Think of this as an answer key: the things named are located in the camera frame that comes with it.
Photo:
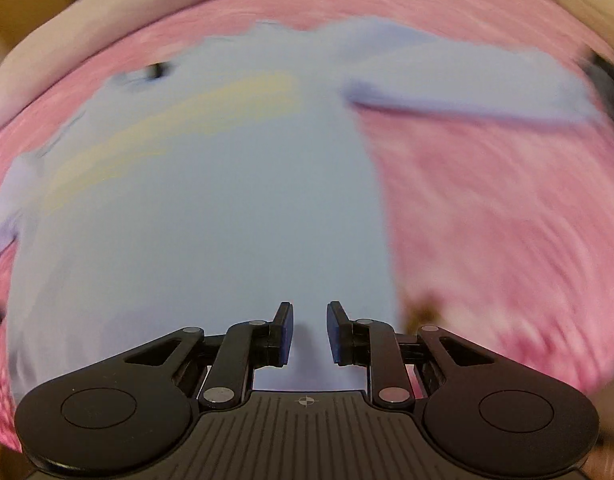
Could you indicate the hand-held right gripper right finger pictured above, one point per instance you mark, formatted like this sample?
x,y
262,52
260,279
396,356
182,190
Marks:
x,y
334,334

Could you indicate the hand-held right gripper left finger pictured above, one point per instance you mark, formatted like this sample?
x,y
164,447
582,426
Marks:
x,y
286,332

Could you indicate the pink floral blanket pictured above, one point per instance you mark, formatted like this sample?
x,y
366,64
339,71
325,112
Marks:
x,y
487,210

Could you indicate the light blue shirt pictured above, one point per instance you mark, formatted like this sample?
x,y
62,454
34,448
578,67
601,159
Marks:
x,y
212,210

